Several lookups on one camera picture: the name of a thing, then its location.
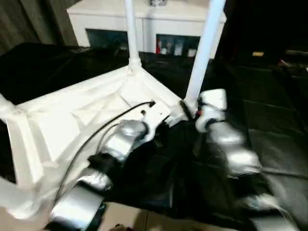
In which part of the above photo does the white plastic table leg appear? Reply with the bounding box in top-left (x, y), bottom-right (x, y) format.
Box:
top-left (124, 0), bottom-right (142, 70)
top-left (0, 178), bottom-right (43, 220)
top-left (0, 93), bottom-right (16, 116)
top-left (184, 0), bottom-right (227, 109)

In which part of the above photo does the white plastic table top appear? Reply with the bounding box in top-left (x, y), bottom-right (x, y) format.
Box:
top-left (0, 64), bottom-right (193, 219)

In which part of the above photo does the black table mat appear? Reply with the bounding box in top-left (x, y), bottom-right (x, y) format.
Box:
top-left (0, 42), bottom-right (308, 231)

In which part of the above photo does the white sideboard cabinet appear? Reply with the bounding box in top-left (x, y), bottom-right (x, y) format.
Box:
top-left (66, 0), bottom-right (227, 58)

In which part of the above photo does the grey pleated curtain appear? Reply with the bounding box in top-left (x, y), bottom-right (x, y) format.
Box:
top-left (0, 0), bottom-right (79, 56)

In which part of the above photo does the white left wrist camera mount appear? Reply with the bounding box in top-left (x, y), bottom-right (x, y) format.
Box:
top-left (139, 105), bottom-right (173, 142)

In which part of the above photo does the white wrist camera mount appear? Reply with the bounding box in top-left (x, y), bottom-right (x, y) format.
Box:
top-left (139, 105), bottom-right (173, 142)
top-left (194, 88), bottom-right (228, 132)

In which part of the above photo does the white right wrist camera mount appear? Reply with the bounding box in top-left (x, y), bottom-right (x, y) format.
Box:
top-left (194, 88), bottom-right (228, 132)

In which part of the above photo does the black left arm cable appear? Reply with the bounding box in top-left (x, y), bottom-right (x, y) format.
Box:
top-left (54, 101), bottom-right (156, 205)

